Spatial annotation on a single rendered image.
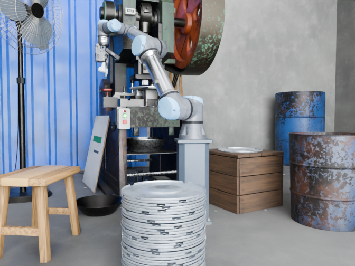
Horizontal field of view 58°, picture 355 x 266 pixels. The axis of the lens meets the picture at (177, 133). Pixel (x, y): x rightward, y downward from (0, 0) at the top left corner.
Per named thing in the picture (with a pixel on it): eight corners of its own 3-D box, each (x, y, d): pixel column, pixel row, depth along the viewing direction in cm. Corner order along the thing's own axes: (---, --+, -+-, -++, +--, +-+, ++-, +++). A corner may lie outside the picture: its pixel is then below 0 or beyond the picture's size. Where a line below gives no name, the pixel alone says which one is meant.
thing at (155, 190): (220, 187, 115) (220, 185, 115) (176, 206, 91) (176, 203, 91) (155, 179, 131) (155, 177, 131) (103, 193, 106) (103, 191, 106)
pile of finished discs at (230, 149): (272, 151, 207) (272, 150, 207) (237, 153, 193) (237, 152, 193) (242, 148, 232) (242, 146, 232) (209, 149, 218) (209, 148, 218)
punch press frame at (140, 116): (183, 173, 236) (183, -12, 230) (125, 177, 220) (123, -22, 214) (150, 160, 309) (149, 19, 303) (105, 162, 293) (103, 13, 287)
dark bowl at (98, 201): (130, 216, 184) (129, 203, 184) (75, 222, 173) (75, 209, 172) (119, 203, 212) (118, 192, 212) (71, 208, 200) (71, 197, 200)
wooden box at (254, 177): (282, 205, 206) (283, 151, 204) (236, 214, 187) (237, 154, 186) (241, 192, 241) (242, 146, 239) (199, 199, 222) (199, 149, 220)
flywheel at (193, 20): (206, 87, 267) (240, 5, 219) (184, 86, 260) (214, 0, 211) (181, 40, 313) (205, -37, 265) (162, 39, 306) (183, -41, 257)
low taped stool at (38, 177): (46, 265, 124) (45, 178, 122) (-12, 262, 126) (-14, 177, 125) (81, 233, 158) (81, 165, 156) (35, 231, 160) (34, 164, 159)
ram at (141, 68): (159, 74, 239) (159, 34, 237) (139, 73, 233) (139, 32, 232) (151, 77, 255) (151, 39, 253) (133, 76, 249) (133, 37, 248)
